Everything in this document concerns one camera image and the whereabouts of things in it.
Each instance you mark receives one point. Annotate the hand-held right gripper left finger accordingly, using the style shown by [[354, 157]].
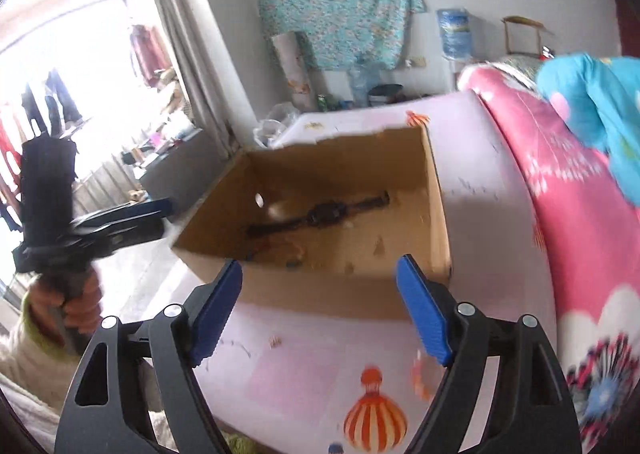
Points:
[[215, 314]]

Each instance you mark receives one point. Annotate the pink floral quilt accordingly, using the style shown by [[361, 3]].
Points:
[[550, 184]]

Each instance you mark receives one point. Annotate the dark low cabinet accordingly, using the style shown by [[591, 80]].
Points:
[[180, 168]]

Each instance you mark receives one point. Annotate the person's left hand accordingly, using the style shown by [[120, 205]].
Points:
[[87, 309]]

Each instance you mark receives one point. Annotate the white paper roll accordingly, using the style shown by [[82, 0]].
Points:
[[290, 68]]

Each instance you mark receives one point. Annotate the dark basin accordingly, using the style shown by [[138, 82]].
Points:
[[385, 93]]

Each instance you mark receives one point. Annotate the dark wooden wardrobe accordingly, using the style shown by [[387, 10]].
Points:
[[627, 18]]

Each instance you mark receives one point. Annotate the wooden chair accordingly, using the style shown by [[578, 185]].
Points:
[[525, 23]]

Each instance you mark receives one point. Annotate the white plastic bag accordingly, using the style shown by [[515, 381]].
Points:
[[275, 126]]

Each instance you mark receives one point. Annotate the clear plastic bottle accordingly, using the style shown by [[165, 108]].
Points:
[[364, 86]]

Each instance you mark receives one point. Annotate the grey curtain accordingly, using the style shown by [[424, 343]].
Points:
[[175, 33]]

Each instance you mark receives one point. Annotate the blue water jug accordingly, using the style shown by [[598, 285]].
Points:
[[455, 33]]

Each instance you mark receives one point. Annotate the beige slippers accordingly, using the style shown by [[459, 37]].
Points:
[[137, 196]]

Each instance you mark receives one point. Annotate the person's left forearm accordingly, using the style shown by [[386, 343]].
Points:
[[25, 359]]

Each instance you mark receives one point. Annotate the hanging dark clothes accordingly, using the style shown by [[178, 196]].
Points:
[[55, 98]]

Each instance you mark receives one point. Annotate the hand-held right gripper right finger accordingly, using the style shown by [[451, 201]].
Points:
[[425, 314]]

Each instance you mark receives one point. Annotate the blue patterned quilt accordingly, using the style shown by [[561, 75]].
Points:
[[590, 98]]

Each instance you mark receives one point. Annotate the brown cardboard box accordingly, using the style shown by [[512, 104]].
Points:
[[325, 294]]

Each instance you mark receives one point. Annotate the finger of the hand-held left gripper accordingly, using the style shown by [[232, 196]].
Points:
[[145, 208], [135, 236]]

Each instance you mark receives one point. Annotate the hanging brown coat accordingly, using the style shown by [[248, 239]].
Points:
[[147, 53]]

